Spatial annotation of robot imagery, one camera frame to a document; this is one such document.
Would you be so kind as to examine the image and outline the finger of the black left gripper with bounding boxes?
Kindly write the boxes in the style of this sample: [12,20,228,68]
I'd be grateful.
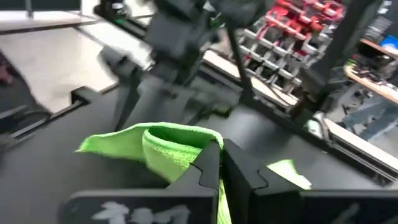
[98,45,146,132]
[174,86,233,126]

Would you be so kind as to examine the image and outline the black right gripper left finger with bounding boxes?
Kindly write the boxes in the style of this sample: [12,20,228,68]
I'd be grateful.
[58,139,223,224]

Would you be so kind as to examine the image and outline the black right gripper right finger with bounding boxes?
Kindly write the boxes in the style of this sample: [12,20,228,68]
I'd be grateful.
[223,139,398,224]

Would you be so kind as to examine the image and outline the green microfiber towel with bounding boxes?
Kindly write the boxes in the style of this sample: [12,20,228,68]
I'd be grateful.
[75,121,313,224]

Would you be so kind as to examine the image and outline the black metal support strut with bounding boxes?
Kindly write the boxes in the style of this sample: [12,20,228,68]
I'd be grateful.
[224,18,255,102]

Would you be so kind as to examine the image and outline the wooden table side board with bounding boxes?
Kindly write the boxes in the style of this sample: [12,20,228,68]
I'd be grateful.
[201,49,398,177]

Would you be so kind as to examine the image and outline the red background equipment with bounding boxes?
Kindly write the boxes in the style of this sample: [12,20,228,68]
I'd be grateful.
[238,0,346,94]

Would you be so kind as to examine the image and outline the wooden background workbench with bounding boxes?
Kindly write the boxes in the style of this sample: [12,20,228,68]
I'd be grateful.
[343,37,398,105]

